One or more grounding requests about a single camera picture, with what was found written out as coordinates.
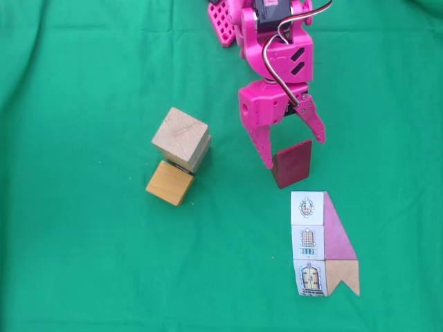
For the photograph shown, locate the red wooden wedge block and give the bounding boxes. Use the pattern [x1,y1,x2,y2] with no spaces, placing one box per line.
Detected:
[271,138,314,190]

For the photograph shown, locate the wooden cube oval window print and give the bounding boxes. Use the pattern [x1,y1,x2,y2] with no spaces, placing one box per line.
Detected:
[151,107,210,165]

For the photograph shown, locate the yellow notched wooden block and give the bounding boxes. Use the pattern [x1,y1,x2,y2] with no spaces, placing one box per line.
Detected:
[145,160,195,208]

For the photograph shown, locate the green cloth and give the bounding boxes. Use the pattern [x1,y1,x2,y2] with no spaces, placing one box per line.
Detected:
[0,0,443,332]

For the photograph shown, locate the gripper servo cable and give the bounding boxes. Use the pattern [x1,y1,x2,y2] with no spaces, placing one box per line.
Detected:
[261,0,334,107]

